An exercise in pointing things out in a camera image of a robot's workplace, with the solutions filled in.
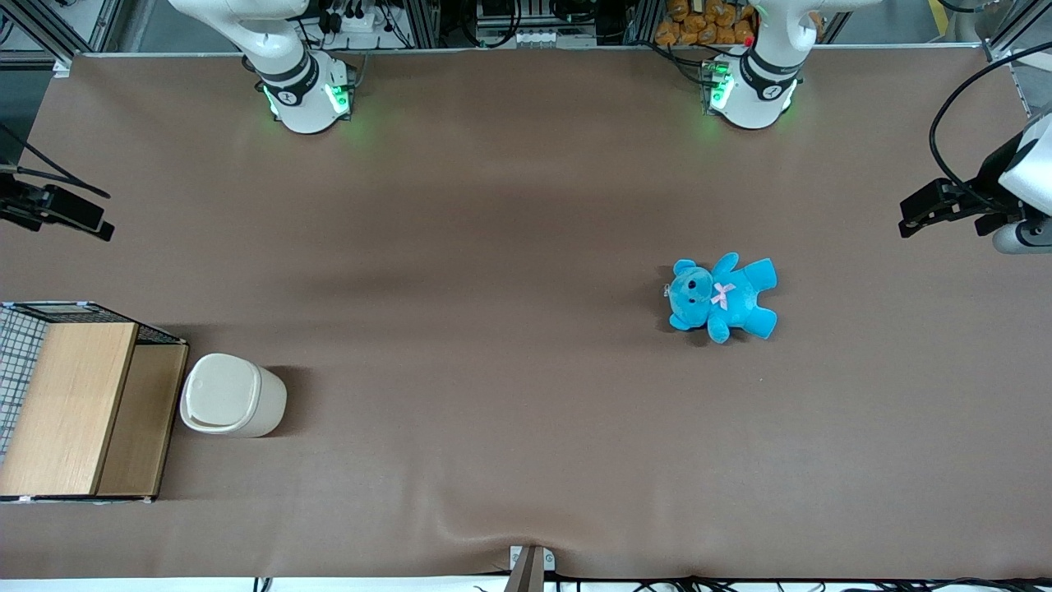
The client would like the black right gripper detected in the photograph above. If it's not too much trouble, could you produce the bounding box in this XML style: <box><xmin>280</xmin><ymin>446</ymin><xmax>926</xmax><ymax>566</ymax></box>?
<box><xmin>0</xmin><ymin>170</ymin><xmax>115</xmax><ymax>243</ymax></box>

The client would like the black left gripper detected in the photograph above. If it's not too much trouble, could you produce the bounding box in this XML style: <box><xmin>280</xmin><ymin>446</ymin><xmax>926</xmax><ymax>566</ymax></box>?
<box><xmin>897</xmin><ymin>132</ymin><xmax>1033</xmax><ymax>240</ymax></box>

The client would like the white lidded trash can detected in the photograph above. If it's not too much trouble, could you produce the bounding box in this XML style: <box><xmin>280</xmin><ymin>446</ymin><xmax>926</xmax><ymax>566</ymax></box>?
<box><xmin>179</xmin><ymin>353</ymin><xmax>288</xmax><ymax>438</ymax></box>

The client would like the blue teddy bear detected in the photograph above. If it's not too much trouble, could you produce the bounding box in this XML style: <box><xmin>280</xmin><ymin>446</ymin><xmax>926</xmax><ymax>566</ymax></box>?
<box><xmin>664</xmin><ymin>252</ymin><xmax>779</xmax><ymax>345</ymax></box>

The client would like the orange plush toy pile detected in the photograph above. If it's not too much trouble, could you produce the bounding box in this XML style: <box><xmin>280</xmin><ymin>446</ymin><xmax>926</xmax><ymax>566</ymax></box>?
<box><xmin>654</xmin><ymin>0</ymin><xmax>758</xmax><ymax>47</ymax></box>

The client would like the white power strip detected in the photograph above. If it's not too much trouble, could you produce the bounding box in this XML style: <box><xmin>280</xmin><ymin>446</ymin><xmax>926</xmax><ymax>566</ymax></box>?
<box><xmin>323</xmin><ymin>7</ymin><xmax>381</xmax><ymax>35</ymax></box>

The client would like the white connector block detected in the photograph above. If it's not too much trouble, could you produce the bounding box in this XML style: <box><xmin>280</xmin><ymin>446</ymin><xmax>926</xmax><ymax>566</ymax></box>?
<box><xmin>513</xmin><ymin>28</ymin><xmax>598</xmax><ymax>49</ymax></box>

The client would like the brown table mat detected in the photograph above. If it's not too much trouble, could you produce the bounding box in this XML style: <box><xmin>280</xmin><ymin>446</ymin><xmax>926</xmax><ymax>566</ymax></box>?
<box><xmin>0</xmin><ymin>45</ymin><xmax>1052</xmax><ymax>581</ymax></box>

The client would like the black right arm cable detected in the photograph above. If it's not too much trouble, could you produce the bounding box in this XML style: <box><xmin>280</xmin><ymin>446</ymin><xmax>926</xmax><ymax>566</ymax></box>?
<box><xmin>0</xmin><ymin>122</ymin><xmax>112</xmax><ymax>201</ymax></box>

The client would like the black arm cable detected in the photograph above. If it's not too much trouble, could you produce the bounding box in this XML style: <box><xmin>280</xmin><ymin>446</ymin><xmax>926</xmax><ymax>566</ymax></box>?
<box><xmin>0</xmin><ymin>122</ymin><xmax>112</xmax><ymax>201</ymax></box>
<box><xmin>929</xmin><ymin>41</ymin><xmax>1052</xmax><ymax>210</ymax></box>

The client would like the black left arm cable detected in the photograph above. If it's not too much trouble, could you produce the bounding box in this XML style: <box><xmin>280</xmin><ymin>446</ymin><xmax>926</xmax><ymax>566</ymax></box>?
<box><xmin>929</xmin><ymin>41</ymin><xmax>1052</xmax><ymax>210</ymax></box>

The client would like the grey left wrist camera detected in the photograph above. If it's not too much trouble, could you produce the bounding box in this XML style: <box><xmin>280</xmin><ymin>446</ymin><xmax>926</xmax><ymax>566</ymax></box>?
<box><xmin>992</xmin><ymin>217</ymin><xmax>1052</xmax><ymax>255</ymax></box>

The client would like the wire rack with wooden shelves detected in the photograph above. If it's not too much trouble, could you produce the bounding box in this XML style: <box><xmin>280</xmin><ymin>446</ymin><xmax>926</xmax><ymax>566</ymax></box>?
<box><xmin>0</xmin><ymin>301</ymin><xmax>191</xmax><ymax>504</ymax></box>

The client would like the silver metal bracket plate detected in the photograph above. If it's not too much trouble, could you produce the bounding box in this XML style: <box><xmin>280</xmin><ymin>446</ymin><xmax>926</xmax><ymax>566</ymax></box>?
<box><xmin>509</xmin><ymin>545</ymin><xmax>556</xmax><ymax>573</ymax></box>

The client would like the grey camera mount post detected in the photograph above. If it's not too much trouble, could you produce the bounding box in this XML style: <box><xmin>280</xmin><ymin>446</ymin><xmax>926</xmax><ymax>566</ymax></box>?
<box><xmin>502</xmin><ymin>547</ymin><xmax>546</xmax><ymax>592</ymax></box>

